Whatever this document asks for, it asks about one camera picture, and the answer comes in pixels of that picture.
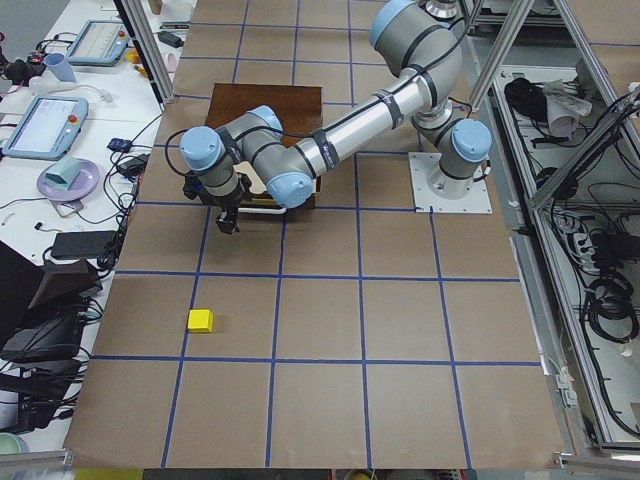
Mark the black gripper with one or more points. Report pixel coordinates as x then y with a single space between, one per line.
224 206

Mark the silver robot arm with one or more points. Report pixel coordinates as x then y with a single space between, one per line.
425 58

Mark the yellow block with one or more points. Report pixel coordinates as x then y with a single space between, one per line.
201 321

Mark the dark wooden drawer box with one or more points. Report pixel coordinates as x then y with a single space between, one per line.
256 137

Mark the small blue device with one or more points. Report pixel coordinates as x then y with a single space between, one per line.
120 145

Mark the purple plate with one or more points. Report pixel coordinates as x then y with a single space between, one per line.
84 184

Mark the black flat power brick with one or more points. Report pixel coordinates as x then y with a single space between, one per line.
81 245

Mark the pink cup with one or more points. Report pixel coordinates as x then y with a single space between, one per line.
170 61

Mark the teal box on plate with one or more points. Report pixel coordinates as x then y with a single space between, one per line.
63 173

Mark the black power adapter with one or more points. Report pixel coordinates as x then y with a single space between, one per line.
170 39

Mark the near teach pendant tablet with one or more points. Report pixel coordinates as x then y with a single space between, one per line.
48 128

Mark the teach pendant tablet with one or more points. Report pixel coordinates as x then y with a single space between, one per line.
99 43
48 128

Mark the far teach pendant tablet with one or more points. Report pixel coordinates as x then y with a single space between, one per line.
99 43

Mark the light blue plastic cup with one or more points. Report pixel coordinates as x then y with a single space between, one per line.
58 64

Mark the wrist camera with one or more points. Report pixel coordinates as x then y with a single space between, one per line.
192 186

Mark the aluminium frame post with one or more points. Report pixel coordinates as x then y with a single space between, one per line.
136 23

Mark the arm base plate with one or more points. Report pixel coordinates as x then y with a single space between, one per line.
434 192

